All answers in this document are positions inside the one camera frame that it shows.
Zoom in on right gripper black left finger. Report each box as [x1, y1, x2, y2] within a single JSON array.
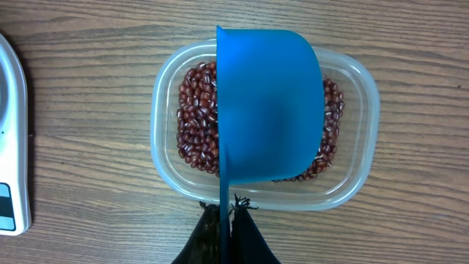
[[172, 202, 221, 264]]

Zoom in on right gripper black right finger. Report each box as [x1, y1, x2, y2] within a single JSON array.
[[231, 196, 281, 264]]

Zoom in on blue plastic scoop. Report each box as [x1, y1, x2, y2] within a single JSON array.
[[216, 27, 324, 263]]

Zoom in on white kitchen scale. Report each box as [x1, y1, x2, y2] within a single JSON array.
[[1, 37, 32, 236]]

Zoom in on red beans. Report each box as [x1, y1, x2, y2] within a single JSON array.
[[176, 62, 345, 182]]

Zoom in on clear plastic container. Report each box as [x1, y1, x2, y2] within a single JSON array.
[[150, 39, 380, 210]]

